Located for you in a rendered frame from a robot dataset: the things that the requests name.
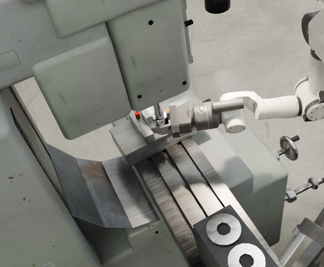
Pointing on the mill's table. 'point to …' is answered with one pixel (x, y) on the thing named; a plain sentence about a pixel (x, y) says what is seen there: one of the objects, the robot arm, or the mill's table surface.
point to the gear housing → (87, 13)
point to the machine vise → (147, 133)
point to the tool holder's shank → (158, 110)
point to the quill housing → (151, 53)
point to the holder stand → (229, 242)
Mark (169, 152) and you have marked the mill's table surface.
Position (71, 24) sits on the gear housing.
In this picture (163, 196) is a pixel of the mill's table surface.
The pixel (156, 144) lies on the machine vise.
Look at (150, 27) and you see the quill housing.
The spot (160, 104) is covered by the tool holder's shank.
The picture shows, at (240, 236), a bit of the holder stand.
